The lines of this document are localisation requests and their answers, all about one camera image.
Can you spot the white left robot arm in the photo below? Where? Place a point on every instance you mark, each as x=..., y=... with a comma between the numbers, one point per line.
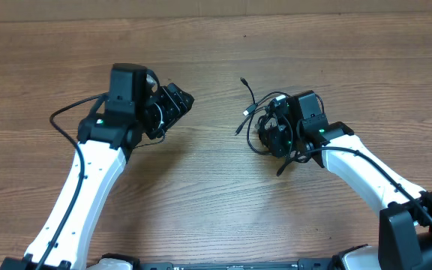
x=136, y=104

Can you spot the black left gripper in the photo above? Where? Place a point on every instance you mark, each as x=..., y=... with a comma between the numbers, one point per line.
x=174, y=104

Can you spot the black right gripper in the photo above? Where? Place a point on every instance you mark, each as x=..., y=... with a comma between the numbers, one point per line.
x=274, y=142

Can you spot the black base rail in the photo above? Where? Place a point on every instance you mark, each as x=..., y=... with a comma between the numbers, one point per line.
x=300, y=264

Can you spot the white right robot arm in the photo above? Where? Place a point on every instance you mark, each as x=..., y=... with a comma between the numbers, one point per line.
x=296, y=129

